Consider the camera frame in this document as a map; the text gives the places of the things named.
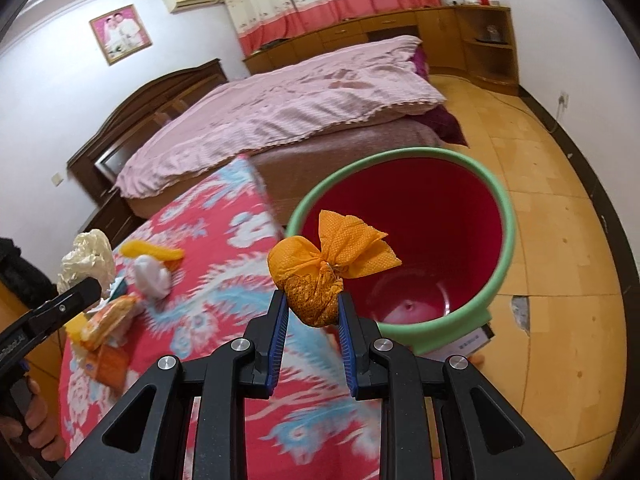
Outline cream paper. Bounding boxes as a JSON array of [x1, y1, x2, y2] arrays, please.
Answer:
[[56, 229, 116, 298]]

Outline left hand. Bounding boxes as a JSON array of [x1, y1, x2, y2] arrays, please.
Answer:
[[1, 378, 65, 462]]

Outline orange snack wrapper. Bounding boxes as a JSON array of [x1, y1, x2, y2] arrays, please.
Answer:
[[64, 295, 138, 396]]

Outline red floral table cloth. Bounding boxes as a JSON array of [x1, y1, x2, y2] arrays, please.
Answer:
[[58, 154, 446, 480]]

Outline books under bin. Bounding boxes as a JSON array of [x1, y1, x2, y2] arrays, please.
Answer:
[[423, 324, 495, 362]]

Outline white crumpled tissue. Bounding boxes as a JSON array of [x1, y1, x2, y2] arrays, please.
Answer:
[[134, 255, 171, 299]]

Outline dark wooden nightstand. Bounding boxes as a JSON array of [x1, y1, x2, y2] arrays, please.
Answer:
[[79, 190, 145, 248]]

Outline dark wooden headboard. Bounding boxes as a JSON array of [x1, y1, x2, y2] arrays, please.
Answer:
[[67, 58, 228, 205]]

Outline red bin green rim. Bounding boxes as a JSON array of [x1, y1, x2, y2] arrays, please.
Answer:
[[286, 148, 516, 356]]

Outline pink bed quilt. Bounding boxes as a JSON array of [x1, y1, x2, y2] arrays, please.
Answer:
[[115, 35, 446, 200]]

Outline framed wedding photo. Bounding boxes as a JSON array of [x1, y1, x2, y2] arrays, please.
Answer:
[[89, 4, 152, 65]]

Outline long wooden cabinet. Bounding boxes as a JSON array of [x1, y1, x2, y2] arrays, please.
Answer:
[[244, 6, 468, 75]]

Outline wooden corner shelf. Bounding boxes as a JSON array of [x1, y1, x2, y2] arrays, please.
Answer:
[[456, 6, 520, 96]]

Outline wall light switch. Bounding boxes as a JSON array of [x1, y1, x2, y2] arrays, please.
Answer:
[[51, 172, 64, 186]]

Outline white wall socket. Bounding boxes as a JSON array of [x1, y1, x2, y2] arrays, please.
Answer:
[[559, 91, 570, 110]]

